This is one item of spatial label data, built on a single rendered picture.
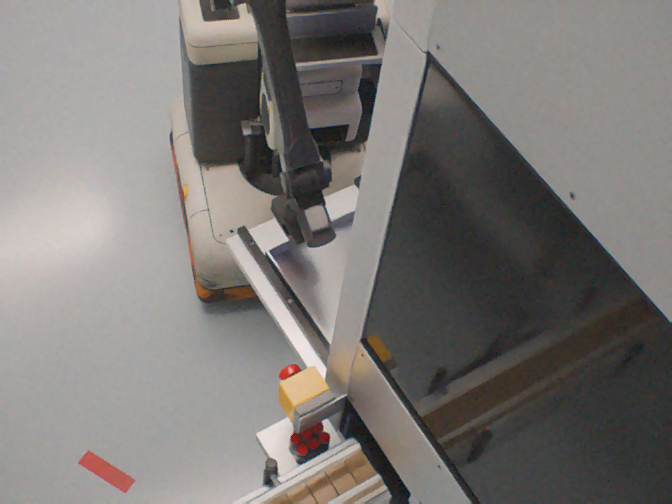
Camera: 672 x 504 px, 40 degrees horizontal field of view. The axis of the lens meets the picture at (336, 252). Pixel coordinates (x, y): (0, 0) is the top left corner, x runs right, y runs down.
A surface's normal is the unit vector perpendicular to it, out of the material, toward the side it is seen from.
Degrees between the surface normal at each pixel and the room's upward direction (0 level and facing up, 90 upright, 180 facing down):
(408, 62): 90
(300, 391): 0
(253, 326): 0
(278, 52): 66
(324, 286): 0
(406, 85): 90
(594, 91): 90
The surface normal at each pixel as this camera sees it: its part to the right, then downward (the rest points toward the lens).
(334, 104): 0.12, -0.44
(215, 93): 0.22, 0.82
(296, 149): 0.28, 0.51
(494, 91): -0.85, 0.39
